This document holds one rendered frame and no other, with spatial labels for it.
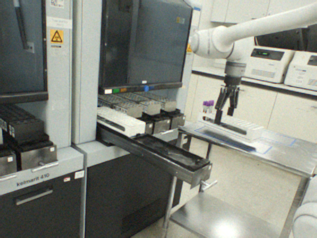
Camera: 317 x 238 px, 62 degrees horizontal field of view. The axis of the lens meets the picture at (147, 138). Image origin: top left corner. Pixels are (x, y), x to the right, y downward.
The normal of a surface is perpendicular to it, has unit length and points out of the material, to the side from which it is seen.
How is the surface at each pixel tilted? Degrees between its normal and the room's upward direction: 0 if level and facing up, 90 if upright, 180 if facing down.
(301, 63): 59
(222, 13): 90
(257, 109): 90
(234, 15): 90
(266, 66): 90
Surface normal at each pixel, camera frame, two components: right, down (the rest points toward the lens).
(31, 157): 0.72, 0.33
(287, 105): -0.70, 0.18
